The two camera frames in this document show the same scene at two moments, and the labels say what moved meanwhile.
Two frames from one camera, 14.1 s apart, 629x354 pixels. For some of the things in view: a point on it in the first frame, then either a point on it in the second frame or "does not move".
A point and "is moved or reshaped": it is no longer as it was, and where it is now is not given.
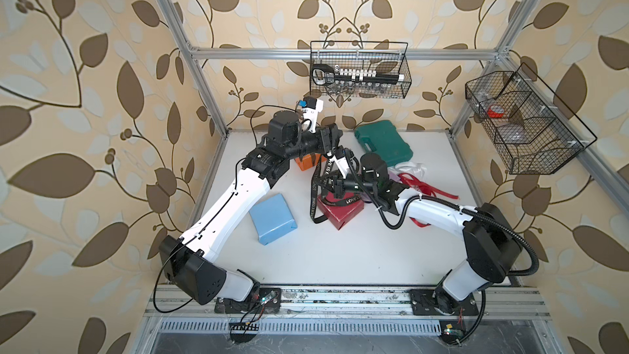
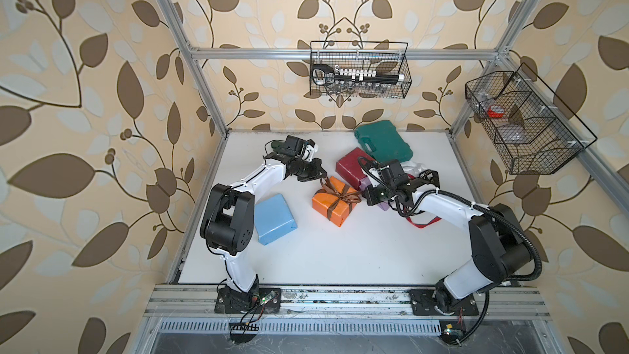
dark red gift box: [337, 215] is moved or reshaped
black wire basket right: [531, 130] does not move
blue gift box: [273, 219] does not move
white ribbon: [414, 168] does not move
